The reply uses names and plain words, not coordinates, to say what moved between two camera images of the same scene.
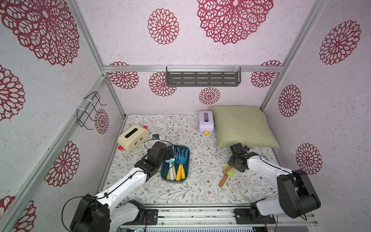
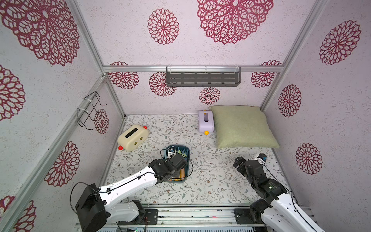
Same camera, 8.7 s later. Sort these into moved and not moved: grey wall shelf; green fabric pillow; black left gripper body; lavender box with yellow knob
Moved: black left gripper body
Not moved: green fabric pillow; lavender box with yellow knob; grey wall shelf
